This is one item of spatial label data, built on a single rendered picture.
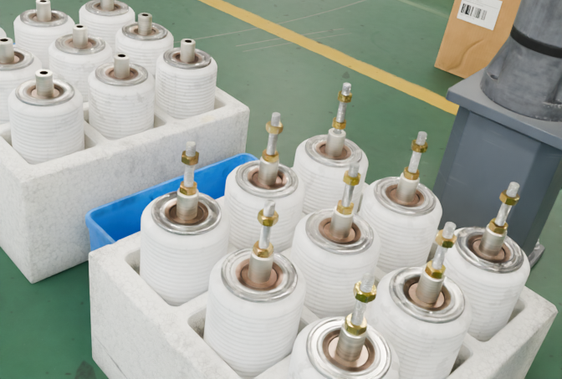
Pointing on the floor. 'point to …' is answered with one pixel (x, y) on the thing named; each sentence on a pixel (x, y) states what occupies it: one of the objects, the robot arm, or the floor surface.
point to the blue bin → (128, 215)
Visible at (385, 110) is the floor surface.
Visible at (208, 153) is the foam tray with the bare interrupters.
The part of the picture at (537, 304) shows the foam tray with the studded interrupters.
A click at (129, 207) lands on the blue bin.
